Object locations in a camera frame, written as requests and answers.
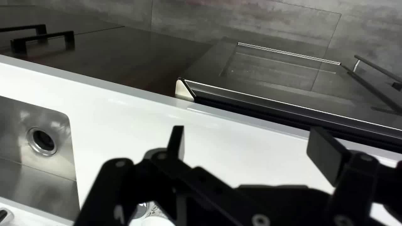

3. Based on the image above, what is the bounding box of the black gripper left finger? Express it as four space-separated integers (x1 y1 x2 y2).
74 124 252 226

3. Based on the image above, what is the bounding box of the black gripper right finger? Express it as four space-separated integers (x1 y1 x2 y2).
306 126 402 226

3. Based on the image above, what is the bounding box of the stainless steel dishwasher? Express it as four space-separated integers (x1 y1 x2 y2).
174 38 402 153

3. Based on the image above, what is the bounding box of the stainless steel sink basin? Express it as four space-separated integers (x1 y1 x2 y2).
0 95 81 222

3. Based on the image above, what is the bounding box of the round metal sink drain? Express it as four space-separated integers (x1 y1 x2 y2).
26 127 59 158

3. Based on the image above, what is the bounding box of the black drawer bar handle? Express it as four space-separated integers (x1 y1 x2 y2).
351 53 402 92

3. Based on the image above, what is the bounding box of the black cabinet door handle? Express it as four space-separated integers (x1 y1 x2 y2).
8 29 76 55
0 23 49 38

